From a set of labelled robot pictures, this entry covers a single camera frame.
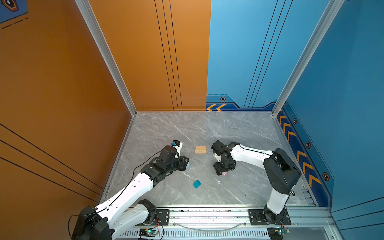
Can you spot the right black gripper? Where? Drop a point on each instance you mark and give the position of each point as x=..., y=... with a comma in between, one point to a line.
x=219, y=170

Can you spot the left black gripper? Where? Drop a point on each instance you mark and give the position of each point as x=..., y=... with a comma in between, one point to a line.
x=182, y=159

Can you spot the plain wood plank block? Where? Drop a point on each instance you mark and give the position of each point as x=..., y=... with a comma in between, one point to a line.
x=200, y=148

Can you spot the engraved wood plank block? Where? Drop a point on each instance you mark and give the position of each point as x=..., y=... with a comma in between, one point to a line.
x=200, y=151

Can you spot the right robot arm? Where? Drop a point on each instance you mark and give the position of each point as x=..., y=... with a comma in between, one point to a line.
x=282, y=172

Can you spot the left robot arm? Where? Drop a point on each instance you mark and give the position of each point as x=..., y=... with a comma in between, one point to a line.
x=124, y=210

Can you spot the teal cube block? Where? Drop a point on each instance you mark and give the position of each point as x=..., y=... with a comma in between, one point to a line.
x=197, y=184

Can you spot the left green circuit board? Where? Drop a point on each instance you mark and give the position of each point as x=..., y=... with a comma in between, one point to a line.
x=148, y=233

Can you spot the green circuit board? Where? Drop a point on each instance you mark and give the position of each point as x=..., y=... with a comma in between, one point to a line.
x=148, y=233
x=277, y=234

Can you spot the right green circuit board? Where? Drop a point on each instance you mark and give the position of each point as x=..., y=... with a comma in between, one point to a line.
x=277, y=234

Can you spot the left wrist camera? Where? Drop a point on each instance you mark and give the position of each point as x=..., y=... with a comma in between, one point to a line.
x=178, y=145

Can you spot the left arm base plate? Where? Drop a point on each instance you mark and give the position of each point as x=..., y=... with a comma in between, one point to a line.
x=160, y=216

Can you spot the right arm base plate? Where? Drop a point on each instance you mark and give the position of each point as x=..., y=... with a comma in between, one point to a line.
x=259, y=217

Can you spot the aluminium front rail frame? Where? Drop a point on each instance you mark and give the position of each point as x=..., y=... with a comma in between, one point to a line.
x=233, y=223

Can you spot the left aluminium corner post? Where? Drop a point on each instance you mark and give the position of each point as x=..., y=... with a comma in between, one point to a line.
x=101, y=42

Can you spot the aluminium corner post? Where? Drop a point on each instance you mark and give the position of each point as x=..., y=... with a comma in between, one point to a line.
x=318, y=34
x=101, y=42

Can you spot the right aluminium corner post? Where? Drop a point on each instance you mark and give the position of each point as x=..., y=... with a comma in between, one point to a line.
x=318, y=34

